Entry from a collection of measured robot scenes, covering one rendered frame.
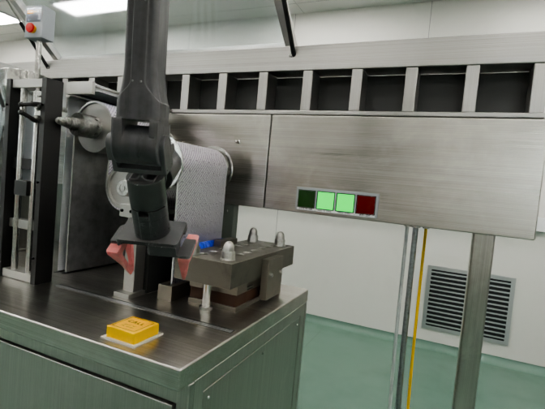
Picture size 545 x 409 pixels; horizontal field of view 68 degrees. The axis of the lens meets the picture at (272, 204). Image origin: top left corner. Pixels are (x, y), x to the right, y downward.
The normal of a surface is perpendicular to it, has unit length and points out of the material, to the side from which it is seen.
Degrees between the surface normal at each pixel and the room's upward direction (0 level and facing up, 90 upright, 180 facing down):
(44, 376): 90
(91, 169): 90
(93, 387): 90
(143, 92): 94
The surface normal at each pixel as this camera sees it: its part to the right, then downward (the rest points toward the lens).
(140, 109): -0.05, 0.11
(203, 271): -0.40, 0.01
